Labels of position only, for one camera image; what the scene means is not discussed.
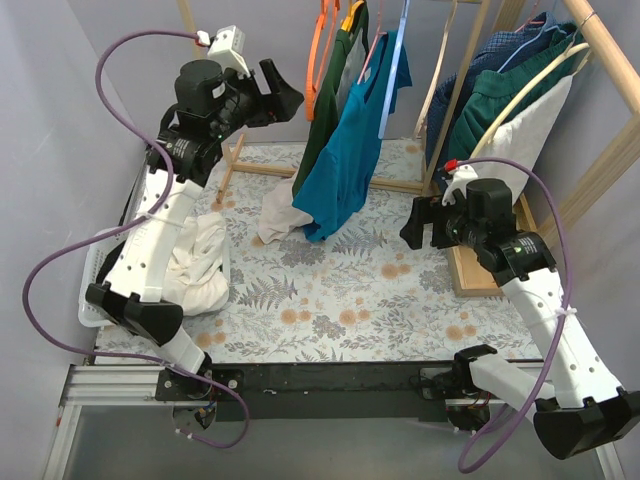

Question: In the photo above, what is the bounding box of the cream t shirt on table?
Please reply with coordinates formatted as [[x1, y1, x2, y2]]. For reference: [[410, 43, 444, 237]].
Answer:
[[258, 176, 313, 244]]

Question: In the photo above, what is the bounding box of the pink wire hanger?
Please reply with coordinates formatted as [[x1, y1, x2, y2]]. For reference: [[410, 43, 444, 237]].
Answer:
[[357, 0, 386, 85]]

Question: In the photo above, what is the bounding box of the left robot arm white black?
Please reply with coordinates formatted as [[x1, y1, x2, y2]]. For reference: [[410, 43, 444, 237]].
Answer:
[[85, 59, 304, 400]]

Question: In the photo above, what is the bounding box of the teal green garment right rack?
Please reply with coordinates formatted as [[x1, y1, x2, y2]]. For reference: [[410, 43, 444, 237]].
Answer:
[[437, 12, 582, 167]]

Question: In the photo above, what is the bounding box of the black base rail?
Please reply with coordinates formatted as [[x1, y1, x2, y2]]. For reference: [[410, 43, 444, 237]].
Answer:
[[155, 361, 511, 424]]

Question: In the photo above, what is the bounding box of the yellow plastic hanger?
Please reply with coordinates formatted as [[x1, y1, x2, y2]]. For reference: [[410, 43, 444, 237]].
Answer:
[[341, 0, 365, 31]]

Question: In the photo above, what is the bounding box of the light blue hanger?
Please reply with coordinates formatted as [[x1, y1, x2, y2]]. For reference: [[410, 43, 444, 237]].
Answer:
[[378, 0, 411, 140]]

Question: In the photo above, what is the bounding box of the dark green raglan shirt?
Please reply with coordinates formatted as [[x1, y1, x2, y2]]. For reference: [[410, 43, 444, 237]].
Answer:
[[292, 1, 369, 196]]

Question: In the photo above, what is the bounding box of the orange plastic hanger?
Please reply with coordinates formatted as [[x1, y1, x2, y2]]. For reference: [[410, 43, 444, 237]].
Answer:
[[304, 0, 341, 122]]

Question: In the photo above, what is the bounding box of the white plastic laundry basket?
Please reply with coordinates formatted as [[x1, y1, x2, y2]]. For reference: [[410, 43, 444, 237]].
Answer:
[[78, 214, 234, 329]]

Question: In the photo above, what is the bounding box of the white garment right rack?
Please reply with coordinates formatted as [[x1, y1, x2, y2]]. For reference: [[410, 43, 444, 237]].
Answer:
[[472, 75, 573, 203]]

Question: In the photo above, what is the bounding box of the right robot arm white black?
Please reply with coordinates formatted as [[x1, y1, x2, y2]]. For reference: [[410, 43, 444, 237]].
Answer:
[[400, 178, 639, 459]]

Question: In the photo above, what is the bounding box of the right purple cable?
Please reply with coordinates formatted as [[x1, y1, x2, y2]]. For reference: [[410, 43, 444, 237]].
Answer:
[[444, 157, 574, 475]]

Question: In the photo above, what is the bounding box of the beige wooden hanger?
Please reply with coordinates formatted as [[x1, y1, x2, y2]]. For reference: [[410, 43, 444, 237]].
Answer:
[[412, 0, 458, 140]]

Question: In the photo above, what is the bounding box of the teal blue t shirt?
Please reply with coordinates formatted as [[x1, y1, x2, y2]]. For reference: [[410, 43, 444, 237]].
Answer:
[[293, 30, 412, 242]]

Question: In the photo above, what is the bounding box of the blue checked shirt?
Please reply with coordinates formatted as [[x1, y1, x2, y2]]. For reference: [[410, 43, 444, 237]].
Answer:
[[425, 11, 577, 169]]

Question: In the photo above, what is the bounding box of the floral table cloth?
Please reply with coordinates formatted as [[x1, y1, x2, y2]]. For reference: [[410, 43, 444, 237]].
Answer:
[[94, 137, 556, 363]]

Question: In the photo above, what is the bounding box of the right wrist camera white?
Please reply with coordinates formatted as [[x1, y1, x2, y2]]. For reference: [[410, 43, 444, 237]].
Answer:
[[441, 160, 478, 206]]

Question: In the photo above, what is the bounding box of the cream plastic hanger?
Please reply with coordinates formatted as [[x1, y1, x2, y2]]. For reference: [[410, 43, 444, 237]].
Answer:
[[470, 42, 590, 159]]

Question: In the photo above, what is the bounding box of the wooden clothes rack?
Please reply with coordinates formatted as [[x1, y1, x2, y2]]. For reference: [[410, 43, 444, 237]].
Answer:
[[177, 0, 640, 299]]

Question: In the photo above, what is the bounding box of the white t shirt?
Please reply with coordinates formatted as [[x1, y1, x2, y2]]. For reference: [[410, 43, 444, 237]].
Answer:
[[162, 212, 230, 317]]

